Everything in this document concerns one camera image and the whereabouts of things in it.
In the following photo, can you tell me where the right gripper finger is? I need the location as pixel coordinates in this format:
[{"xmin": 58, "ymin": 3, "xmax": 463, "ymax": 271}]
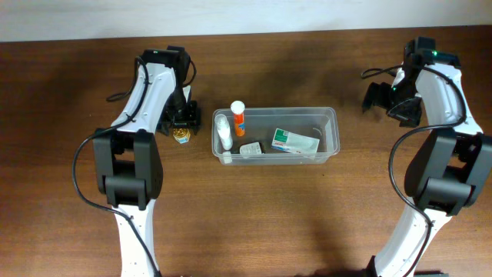
[
  {"xmin": 387, "ymin": 97, "xmax": 422, "ymax": 127},
  {"xmin": 361, "ymin": 82, "xmax": 392, "ymax": 112}
]

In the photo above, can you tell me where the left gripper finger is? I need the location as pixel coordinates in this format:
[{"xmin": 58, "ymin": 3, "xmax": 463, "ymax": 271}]
[
  {"xmin": 156, "ymin": 115, "xmax": 173, "ymax": 136},
  {"xmin": 190, "ymin": 100, "xmax": 201, "ymax": 135}
]

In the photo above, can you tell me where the small gold-lid jar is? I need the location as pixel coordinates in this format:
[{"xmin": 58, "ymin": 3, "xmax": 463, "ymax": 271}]
[{"xmin": 173, "ymin": 128, "xmax": 191, "ymax": 144}]

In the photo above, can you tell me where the white spray bottle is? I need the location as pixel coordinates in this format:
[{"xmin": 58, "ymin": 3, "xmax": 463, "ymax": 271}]
[{"xmin": 214, "ymin": 114, "xmax": 233, "ymax": 151}]

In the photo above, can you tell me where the orange tablet tube white cap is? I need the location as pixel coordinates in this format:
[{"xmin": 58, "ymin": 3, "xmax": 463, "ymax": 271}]
[{"xmin": 231, "ymin": 101, "xmax": 245, "ymax": 137}]

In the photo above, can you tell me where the dark bottle white cap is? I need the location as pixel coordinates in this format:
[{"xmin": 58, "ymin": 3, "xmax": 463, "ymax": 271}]
[{"xmin": 223, "ymin": 142, "xmax": 265, "ymax": 164}]

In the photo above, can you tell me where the white green medicine box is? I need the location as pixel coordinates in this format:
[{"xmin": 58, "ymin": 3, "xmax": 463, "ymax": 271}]
[{"xmin": 271, "ymin": 128, "xmax": 320, "ymax": 155}]

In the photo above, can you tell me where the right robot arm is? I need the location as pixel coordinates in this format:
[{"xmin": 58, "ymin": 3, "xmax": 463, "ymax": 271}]
[{"xmin": 362, "ymin": 37, "xmax": 491, "ymax": 276}]

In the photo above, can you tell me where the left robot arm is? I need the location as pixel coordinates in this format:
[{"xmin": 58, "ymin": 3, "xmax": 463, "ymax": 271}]
[{"xmin": 92, "ymin": 46, "xmax": 201, "ymax": 276}]

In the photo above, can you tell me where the clear plastic container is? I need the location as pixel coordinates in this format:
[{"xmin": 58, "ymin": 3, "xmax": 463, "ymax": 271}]
[{"xmin": 211, "ymin": 107, "xmax": 341, "ymax": 165}]

